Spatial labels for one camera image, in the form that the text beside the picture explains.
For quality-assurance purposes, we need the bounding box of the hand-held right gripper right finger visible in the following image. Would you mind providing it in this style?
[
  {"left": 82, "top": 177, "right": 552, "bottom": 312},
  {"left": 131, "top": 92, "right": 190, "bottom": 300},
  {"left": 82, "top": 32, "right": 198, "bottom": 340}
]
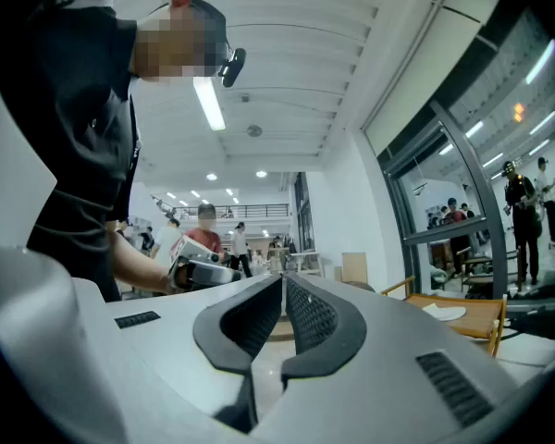
[{"left": 249, "top": 271, "right": 537, "bottom": 444}]

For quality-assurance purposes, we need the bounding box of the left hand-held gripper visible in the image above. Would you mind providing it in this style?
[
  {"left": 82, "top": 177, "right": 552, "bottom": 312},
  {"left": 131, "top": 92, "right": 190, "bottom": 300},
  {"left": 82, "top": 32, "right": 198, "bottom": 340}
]
[{"left": 167, "top": 234, "right": 242, "bottom": 291}]

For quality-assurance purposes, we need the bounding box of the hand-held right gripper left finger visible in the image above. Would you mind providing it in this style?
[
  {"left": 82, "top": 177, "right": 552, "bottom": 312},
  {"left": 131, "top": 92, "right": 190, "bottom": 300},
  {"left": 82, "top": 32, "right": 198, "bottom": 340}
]
[{"left": 71, "top": 273, "right": 286, "bottom": 444}]

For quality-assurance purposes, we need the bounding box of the white slipper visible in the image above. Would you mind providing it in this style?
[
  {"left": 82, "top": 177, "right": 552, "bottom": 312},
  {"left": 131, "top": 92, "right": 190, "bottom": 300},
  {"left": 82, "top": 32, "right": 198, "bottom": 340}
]
[{"left": 420, "top": 302, "right": 467, "bottom": 322}]

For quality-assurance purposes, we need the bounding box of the person's left forearm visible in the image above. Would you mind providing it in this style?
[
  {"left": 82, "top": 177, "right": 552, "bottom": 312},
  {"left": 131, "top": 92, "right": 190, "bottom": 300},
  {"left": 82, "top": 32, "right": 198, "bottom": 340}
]
[{"left": 106, "top": 229, "right": 177, "bottom": 296}]

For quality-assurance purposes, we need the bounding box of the brown cardboard sheet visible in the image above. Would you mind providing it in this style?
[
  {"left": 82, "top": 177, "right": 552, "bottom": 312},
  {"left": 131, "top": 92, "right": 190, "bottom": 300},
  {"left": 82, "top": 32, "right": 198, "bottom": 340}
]
[{"left": 341, "top": 252, "right": 369, "bottom": 284}]

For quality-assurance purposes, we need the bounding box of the metal balcony railing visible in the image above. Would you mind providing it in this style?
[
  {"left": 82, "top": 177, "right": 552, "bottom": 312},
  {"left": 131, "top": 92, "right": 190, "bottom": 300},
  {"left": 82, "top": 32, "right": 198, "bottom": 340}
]
[{"left": 170, "top": 203, "right": 290, "bottom": 220}]

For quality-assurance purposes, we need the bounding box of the wooden shelf table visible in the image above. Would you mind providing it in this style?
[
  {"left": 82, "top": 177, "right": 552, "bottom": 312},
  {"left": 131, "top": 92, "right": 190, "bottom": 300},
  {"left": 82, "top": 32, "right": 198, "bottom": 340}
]
[{"left": 381, "top": 275, "right": 510, "bottom": 358}]

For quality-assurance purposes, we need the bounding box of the wooden chair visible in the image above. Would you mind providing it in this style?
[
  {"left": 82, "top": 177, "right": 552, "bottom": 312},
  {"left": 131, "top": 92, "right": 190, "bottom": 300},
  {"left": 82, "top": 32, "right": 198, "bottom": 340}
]
[{"left": 455, "top": 245, "right": 497, "bottom": 291}]

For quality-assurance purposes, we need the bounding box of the long ceiling light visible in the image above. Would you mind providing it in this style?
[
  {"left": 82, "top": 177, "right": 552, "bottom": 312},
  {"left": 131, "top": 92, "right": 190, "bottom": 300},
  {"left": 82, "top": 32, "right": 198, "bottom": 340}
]
[{"left": 192, "top": 76, "right": 228, "bottom": 132}]

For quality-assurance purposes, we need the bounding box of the person's black clothing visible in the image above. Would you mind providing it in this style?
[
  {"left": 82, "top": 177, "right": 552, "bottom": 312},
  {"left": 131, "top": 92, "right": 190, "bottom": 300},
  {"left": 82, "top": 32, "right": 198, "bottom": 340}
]
[{"left": 0, "top": 0, "right": 142, "bottom": 302}]

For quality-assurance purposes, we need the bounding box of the dark metal window frame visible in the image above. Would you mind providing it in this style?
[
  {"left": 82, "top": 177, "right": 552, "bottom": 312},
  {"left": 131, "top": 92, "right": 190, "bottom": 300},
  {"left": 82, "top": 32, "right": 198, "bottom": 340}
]
[{"left": 376, "top": 99, "right": 512, "bottom": 302}]

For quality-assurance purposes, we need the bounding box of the black head camera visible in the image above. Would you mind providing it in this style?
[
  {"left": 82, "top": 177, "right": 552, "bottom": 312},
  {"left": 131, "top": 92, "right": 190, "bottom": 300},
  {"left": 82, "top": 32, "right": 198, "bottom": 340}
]
[{"left": 217, "top": 46, "right": 248, "bottom": 89}]

